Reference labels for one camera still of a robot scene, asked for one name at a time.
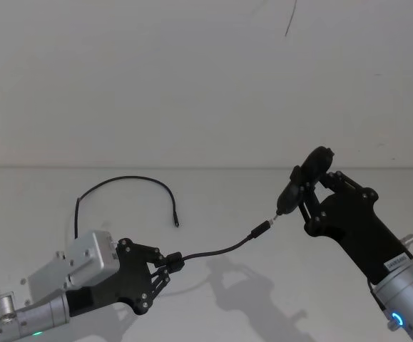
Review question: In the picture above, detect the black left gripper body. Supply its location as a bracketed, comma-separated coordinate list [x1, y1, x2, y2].
[65, 237, 158, 317]

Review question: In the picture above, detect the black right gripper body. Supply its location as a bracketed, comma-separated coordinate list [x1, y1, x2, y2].
[303, 180, 413, 286]

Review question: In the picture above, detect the black oval handheld device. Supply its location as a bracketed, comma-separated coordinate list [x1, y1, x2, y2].
[275, 145, 336, 217]

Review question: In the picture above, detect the black charging cable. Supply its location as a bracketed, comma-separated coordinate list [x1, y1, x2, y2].
[74, 177, 275, 276]

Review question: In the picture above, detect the white table cloth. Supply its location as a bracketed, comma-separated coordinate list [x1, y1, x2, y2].
[0, 165, 413, 342]

